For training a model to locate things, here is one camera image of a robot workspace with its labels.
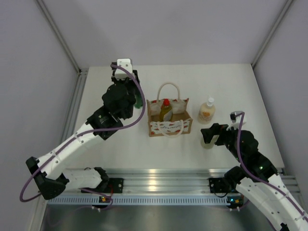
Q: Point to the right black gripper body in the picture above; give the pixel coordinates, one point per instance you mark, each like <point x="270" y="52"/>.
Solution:
<point x="228" y="141"/>

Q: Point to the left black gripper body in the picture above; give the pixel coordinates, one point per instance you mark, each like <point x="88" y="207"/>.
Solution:
<point x="132" y="88"/>

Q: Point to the cream pump lotion bottle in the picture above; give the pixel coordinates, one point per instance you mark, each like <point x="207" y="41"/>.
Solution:
<point x="206" y="111"/>

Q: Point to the yellow red-capped bottle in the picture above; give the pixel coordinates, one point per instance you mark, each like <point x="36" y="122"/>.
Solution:
<point x="166" y="112"/>

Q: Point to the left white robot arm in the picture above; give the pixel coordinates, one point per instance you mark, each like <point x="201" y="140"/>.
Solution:
<point x="51" y="173"/>

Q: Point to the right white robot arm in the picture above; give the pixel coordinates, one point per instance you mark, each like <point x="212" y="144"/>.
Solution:
<point x="257" y="179"/>

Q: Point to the burlap watermelon canvas bag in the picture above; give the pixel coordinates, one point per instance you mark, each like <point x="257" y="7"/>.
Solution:
<point x="181" y="122"/>

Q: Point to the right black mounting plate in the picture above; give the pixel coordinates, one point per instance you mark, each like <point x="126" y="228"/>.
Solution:
<point x="218" y="185"/>

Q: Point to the black mounting plate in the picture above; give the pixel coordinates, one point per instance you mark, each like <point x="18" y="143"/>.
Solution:
<point x="115" y="185"/>
<point x="218" y="185"/>

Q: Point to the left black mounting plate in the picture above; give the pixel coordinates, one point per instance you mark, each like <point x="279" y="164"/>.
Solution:
<point x="115" y="185"/>

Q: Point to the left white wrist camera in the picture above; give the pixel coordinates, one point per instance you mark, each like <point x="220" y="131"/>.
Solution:
<point x="123" y="67"/>

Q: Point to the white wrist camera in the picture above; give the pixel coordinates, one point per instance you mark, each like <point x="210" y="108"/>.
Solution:
<point x="123" y="67"/>
<point x="238" y="119"/>

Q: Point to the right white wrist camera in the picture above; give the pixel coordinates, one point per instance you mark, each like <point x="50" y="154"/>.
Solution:
<point x="238" y="119"/>

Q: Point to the left aluminium frame post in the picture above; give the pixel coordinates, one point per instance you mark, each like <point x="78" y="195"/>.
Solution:
<point x="81" y="74"/>

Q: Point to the aluminium frame post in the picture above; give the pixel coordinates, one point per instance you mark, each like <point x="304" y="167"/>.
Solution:
<point x="81" y="74"/>
<point x="272" y="31"/>

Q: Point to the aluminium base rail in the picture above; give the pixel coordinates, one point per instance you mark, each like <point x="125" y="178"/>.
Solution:
<point x="136" y="181"/>

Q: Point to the white slotted cable duct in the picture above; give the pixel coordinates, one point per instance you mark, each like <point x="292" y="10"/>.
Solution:
<point x="146" y="200"/>

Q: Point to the right aluminium frame post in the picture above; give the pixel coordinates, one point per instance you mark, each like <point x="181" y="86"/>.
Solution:
<point x="272" y="31"/>

